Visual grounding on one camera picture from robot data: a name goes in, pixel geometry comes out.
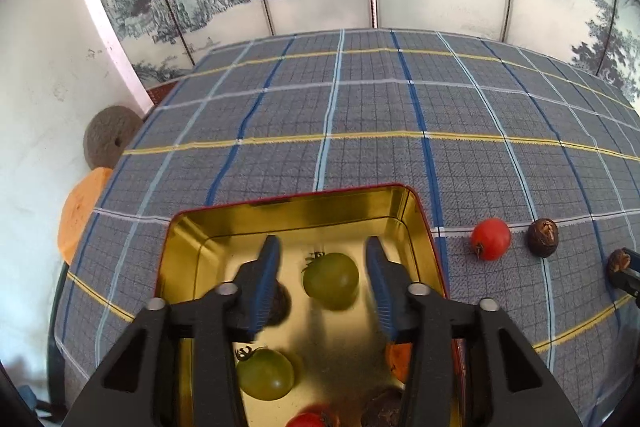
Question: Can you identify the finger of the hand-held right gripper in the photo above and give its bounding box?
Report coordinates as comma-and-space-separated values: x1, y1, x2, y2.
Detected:
609, 248, 640, 309

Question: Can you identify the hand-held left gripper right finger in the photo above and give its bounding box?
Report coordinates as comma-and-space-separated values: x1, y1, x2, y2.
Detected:
366, 237, 583, 427

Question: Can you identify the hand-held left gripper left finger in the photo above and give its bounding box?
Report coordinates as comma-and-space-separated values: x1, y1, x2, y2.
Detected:
62, 235, 282, 427

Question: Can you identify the brown water chestnut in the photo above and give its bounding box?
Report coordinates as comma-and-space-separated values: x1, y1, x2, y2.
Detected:
360, 388, 407, 427
607, 248, 632, 282
527, 218, 561, 258
265, 282, 292, 327

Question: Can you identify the green cherry tomato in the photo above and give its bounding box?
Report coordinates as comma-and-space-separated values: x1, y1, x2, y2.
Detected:
235, 346, 296, 402
302, 252, 360, 311

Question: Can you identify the orange cherry tomato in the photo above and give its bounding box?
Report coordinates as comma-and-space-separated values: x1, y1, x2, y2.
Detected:
386, 342, 414, 384

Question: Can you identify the red tin with gold interior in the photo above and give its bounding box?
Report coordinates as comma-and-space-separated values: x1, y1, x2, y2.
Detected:
154, 183, 463, 427

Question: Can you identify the red cherry tomato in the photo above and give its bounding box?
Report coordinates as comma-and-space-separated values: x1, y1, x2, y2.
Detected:
470, 218, 512, 262
286, 404, 341, 427

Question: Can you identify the grey plaid cloth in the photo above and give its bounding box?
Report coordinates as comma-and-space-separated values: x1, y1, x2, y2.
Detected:
50, 28, 640, 418

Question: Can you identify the orange cushion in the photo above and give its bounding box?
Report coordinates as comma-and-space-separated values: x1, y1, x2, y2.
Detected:
57, 167, 115, 264

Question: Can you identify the blue object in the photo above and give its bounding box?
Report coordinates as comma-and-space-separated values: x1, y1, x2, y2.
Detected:
17, 384, 41, 413

